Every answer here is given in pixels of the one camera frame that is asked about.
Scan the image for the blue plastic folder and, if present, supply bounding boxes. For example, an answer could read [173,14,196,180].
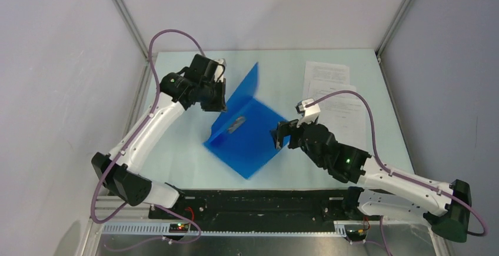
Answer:
[204,63,286,179]

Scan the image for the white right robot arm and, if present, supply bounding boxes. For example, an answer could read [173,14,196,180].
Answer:
[270,120,471,243]

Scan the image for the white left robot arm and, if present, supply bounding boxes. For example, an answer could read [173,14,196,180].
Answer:
[91,54,227,218]

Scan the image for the bottom white paper sheet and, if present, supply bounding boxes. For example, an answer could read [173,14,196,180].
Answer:
[318,94,367,150]

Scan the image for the top white paper sheet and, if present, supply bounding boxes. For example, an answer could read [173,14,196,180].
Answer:
[304,61,350,88]

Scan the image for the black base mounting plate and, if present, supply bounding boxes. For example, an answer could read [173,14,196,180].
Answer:
[172,188,367,232]

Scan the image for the right controller board with leds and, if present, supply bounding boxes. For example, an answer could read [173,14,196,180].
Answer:
[345,228,368,242]

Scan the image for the controller board with leds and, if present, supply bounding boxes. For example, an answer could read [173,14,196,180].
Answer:
[168,222,190,234]
[345,228,368,242]

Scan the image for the left controller board with leds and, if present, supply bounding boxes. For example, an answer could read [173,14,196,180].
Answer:
[168,222,190,234]

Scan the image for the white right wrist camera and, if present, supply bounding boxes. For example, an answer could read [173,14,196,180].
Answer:
[296,98,321,128]

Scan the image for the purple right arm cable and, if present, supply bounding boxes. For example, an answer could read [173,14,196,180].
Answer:
[310,89,489,256]

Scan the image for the left aluminium frame post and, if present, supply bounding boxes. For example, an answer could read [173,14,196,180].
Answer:
[97,0,152,61]

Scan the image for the aluminium frame post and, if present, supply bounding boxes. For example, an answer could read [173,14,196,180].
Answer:
[375,0,415,62]
[97,0,152,61]

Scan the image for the grey slotted cable duct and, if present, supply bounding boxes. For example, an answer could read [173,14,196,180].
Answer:
[101,222,347,237]

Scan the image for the right aluminium frame post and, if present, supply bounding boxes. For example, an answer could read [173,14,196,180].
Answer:
[375,0,415,62]

